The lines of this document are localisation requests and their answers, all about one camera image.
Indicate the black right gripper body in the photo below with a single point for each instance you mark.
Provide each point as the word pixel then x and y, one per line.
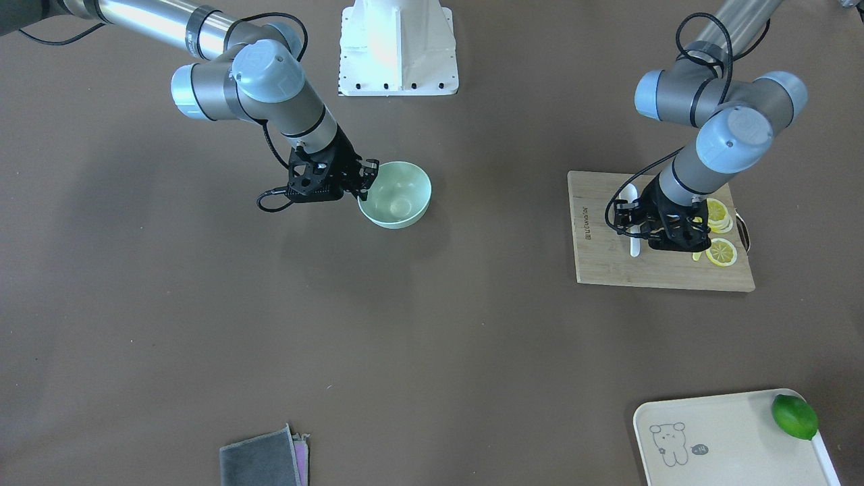
pixel 345 164

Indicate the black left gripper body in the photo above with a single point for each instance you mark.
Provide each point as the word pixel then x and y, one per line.
pixel 649 204

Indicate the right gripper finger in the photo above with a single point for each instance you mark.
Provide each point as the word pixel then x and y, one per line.
pixel 368 169

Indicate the light green bowl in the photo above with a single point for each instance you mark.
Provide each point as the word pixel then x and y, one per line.
pixel 399 196

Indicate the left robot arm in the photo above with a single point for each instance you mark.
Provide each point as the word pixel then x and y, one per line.
pixel 737 123

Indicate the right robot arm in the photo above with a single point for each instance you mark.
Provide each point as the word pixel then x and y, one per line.
pixel 242 71

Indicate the stacked lemon slice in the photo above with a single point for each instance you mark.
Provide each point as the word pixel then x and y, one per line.
pixel 720 219

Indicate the bamboo cutting board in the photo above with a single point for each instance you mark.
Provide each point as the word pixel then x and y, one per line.
pixel 603 257

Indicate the cream rabbit tray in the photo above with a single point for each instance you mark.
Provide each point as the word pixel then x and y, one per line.
pixel 728 439

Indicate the green lime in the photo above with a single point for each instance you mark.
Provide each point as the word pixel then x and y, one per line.
pixel 795 417

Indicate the grey folded cloth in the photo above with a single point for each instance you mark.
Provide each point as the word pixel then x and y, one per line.
pixel 278 458

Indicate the lemon slice near handle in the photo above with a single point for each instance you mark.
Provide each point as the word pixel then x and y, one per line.
pixel 722 252

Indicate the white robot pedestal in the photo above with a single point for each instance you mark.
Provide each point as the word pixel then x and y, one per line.
pixel 397 49

